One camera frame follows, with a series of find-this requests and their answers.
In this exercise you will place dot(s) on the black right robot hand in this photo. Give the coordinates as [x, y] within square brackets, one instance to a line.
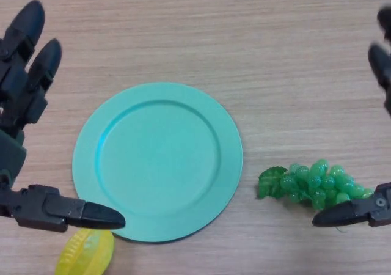
[345, 214]

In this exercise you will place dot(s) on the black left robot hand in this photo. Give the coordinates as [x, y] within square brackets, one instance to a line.
[30, 207]

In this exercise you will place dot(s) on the green grape bunch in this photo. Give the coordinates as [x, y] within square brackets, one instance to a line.
[314, 181]

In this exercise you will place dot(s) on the round green plate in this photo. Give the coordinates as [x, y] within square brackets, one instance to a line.
[159, 162]

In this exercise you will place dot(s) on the yellow starfruit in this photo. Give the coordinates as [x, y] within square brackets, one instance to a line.
[85, 253]

